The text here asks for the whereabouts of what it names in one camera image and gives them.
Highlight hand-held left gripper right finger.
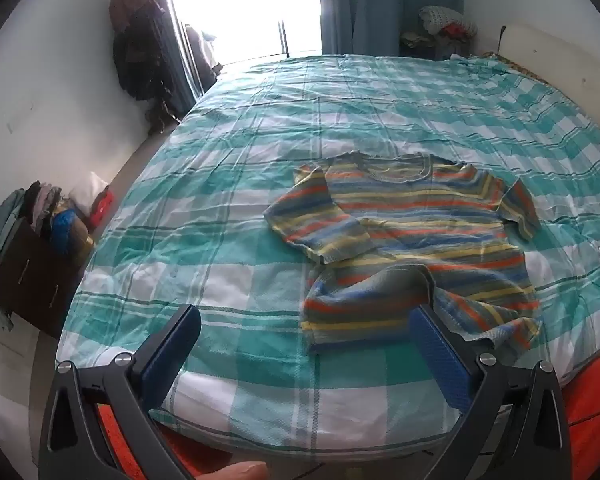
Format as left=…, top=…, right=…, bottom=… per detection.
left=409, top=305, right=572, bottom=480

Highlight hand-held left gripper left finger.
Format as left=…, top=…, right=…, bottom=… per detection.
left=39, top=304, right=202, bottom=480

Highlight striped knit sweater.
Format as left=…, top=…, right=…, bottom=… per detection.
left=263, top=151, right=542, bottom=356

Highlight stack of clothes on cabinet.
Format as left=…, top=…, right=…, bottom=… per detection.
left=25, top=180, right=63, bottom=236

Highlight dark hanging clothes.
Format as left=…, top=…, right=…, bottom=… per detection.
left=109, top=0, right=181, bottom=136

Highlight pile of folded clothes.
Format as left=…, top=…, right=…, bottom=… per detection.
left=400, top=25, right=473, bottom=61

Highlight person's left hand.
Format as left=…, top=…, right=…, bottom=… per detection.
left=200, top=461, right=268, bottom=480

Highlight dark wooden cabinet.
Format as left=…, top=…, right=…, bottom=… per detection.
left=0, top=220, right=88, bottom=338

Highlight red bag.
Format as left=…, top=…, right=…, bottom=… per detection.
left=87, top=187, right=113, bottom=231

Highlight blue bag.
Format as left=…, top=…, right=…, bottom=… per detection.
left=50, top=210, right=77, bottom=256

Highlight person's orange clothing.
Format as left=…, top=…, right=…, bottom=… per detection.
left=92, top=355, right=600, bottom=480

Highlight teal plaid bed sheet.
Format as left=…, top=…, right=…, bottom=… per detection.
left=55, top=54, right=600, bottom=461

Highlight white pillow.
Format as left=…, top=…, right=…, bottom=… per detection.
left=70, top=171, right=110, bottom=211

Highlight blue curtain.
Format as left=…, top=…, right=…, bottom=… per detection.
left=315, top=0, right=465, bottom=56
left=121, top=0, right=201, bottom=113

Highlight white crocheted blanket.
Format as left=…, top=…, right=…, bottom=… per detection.
left=419, top=6, right=479, bottom=36

